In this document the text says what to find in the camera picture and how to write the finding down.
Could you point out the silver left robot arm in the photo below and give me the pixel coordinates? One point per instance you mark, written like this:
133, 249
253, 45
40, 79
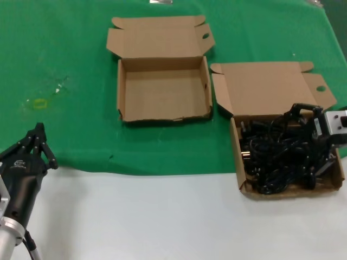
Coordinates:
8, 235

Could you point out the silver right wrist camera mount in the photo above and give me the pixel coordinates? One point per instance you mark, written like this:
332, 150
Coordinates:
334, 124

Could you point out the green table cloth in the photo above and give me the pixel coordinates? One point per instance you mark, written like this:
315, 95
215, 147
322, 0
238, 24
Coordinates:
67, 40

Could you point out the torn-edged open cardboard box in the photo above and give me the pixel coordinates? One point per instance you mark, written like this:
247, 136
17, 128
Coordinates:
162, 89

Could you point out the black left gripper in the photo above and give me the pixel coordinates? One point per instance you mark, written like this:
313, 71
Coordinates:
21, 178

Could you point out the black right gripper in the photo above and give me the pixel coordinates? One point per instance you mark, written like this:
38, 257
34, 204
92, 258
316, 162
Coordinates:
320, 130

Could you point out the small silver metal object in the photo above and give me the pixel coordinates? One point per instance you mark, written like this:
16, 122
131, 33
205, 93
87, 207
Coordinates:
160, 1

